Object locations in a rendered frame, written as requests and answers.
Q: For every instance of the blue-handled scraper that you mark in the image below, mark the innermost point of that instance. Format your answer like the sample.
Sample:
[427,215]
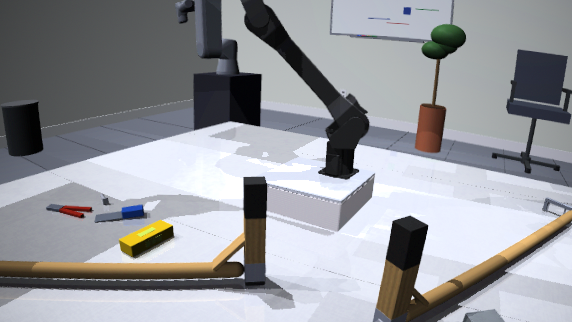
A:
[127,212]

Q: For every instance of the long scraper with wooden handle and dark grey blade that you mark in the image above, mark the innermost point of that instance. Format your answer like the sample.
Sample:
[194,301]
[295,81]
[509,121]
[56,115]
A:
[254,261]

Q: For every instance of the red-handled pliers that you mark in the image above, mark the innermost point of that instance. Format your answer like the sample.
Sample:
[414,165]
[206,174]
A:
[70,210]

